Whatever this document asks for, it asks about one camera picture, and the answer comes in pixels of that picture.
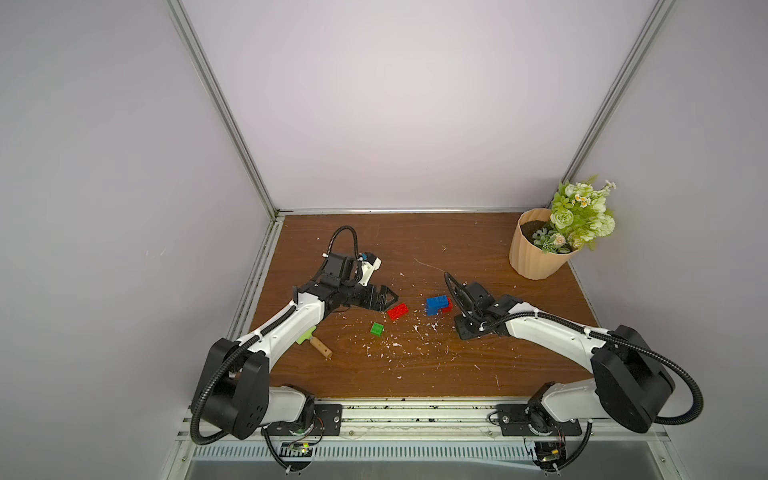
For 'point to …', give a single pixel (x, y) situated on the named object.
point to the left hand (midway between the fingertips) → (389, 294)
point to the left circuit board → (296, 449)
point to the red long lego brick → (398, 311)
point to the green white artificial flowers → (579, 217)
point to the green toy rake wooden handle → (315, 343)
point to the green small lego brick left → (377, 329)
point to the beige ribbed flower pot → (526, 256)
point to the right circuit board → (548, 453)
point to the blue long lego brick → (435, 304)
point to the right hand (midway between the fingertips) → (462, 324)
